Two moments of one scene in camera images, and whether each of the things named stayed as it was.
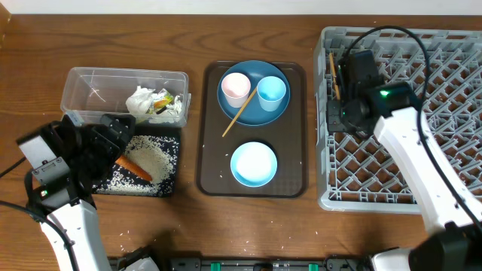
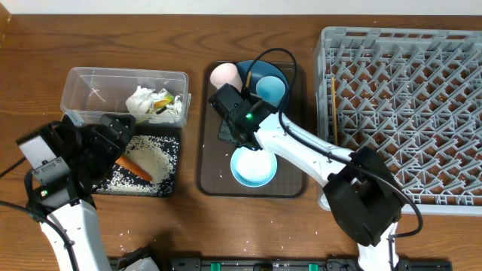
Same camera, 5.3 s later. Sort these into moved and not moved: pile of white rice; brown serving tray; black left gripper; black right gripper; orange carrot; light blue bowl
Moved: black right gripper
Not moved: brown serving tray; pile of white rice; black left gripper; light blue bowl; orange carrot
